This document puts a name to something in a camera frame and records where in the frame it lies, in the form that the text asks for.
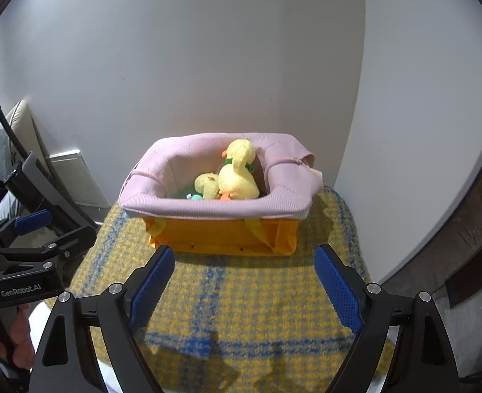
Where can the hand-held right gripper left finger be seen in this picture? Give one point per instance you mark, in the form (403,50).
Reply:
(151,290)

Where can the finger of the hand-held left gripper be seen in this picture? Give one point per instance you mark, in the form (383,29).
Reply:
(67,243)
(32,219)

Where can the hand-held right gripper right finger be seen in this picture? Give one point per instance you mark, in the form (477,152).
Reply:
(339,290)

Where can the orange plastic basket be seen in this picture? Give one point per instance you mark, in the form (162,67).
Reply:
(224,235)

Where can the teal star plush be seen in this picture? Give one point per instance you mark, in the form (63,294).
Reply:
(195,197)

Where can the cream plush toy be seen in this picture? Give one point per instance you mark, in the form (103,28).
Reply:
(208,186)

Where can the yellow duck plush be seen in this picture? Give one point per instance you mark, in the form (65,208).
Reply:
(237,176)

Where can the person's left hand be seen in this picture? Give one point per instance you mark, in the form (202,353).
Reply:
(20,329)

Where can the yellow blue plaid blanket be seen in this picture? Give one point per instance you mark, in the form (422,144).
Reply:
(245,294)

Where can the beige cushion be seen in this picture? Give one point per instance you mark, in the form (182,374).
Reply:
(20,123)

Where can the pink knit cloth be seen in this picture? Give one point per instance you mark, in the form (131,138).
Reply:
(208,208)

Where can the grey metal wall panel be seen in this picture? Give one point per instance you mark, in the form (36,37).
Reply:
(77,180)

